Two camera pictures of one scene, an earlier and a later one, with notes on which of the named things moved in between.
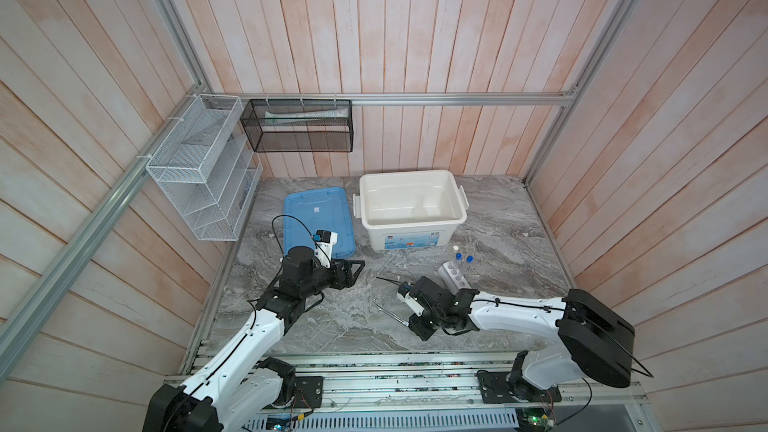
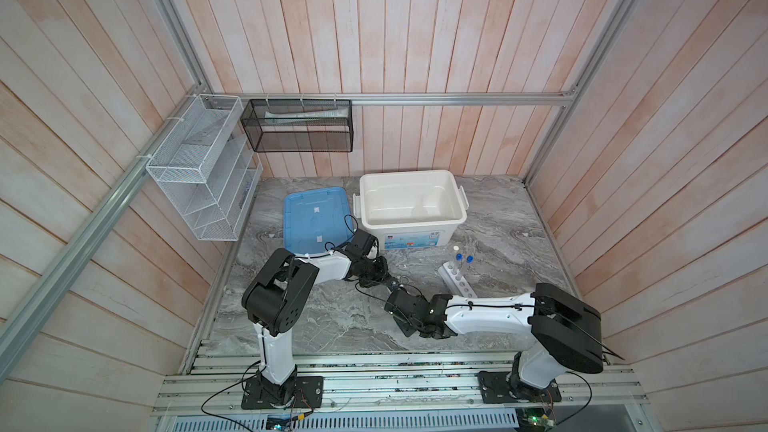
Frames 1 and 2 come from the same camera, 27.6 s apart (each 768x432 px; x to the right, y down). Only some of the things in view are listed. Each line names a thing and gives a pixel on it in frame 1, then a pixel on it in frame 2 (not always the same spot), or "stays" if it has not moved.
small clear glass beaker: (419, 213) stays
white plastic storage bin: (403, 210) stays
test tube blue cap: (459, 257) stays
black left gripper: (340, 283) -> (382, 276)
